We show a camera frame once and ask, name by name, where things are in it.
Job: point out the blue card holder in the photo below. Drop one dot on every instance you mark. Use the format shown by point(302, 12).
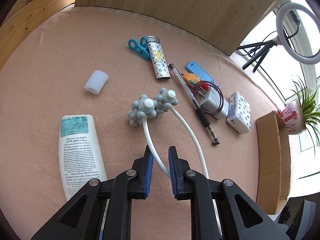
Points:
point(197, 67)

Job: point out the white charger plug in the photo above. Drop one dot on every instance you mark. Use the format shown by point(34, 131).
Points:
point(215, 100)

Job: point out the clear pen black grip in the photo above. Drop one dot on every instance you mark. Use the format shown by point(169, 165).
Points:
point(205, 120)

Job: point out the brown laminate board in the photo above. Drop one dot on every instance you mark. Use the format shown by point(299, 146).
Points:
point(187, 10)

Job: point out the translucent white cap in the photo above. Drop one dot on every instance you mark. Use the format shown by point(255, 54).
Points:
point(96, 82)

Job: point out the cardboard box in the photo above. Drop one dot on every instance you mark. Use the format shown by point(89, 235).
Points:
point(268, 155)

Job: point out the black tripod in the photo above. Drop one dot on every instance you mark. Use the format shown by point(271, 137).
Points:
point(262, 56)

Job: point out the white lotion tube blue cap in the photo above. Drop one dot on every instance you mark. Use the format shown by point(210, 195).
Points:
point(77, 150)

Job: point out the blue clothes peg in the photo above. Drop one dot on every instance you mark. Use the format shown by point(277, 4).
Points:
point(143, 52)

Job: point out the small red charm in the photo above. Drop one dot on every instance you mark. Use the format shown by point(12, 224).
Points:
point(203, 88)

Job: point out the potted plant red white pot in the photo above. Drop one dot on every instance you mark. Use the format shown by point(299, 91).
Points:
point(292, 116)

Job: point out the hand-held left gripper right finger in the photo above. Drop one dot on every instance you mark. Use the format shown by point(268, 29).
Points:
point(173, 177)

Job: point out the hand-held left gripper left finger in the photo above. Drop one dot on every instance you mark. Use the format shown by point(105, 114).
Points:
point(149, 177)

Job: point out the patterned lighter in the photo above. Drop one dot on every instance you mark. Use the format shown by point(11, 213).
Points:
point(160, 62)

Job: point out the patterned tissue pack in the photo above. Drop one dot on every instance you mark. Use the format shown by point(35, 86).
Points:
point(238, 112)

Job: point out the pine wood board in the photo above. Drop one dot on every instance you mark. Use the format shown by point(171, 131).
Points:
point(25, 2)

